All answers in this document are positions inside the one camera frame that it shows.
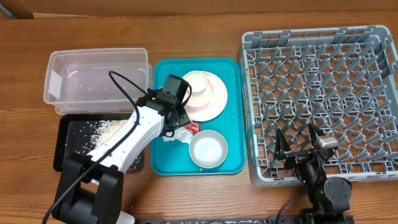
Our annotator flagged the teal plastic tray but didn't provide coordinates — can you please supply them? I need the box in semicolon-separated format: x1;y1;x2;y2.
150;57;246;175

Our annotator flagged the large white plate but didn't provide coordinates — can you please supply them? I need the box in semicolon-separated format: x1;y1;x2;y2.
185;71;228;122

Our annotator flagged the clear plastic bin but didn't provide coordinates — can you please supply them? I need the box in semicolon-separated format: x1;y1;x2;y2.
44;48;152;114

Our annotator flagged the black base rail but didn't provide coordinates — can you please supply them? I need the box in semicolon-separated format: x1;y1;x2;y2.
133;215;355;224

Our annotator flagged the grey bowl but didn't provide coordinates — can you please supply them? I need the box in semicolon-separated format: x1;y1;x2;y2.
189;130;228;169

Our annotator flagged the white napkin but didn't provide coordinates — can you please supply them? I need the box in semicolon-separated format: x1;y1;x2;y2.
162;127;193;144

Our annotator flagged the small pink plate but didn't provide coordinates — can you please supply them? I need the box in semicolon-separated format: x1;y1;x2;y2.
183;79;213;107

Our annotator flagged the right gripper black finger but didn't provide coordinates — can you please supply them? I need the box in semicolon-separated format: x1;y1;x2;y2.
274;128;291;160
308;123;325;146

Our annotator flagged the grey dish rack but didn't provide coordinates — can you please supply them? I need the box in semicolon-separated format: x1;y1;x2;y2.
238;26;397;187

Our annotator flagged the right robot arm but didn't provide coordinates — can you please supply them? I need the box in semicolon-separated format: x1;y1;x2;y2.
274;123;354;224

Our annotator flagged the spilled rice pile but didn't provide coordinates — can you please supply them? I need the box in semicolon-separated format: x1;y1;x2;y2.
65;119;127;155

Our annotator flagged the red snack wrapper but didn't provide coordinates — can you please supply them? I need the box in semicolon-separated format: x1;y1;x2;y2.
184;121;201;136

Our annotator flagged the metal frame post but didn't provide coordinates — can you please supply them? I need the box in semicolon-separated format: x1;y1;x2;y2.
0;4;16;19

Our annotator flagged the white cup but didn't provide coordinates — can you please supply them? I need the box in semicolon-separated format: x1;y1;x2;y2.
183;70;208;94

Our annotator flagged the black tray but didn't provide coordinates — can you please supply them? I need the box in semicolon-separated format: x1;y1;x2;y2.
53;113;130;172

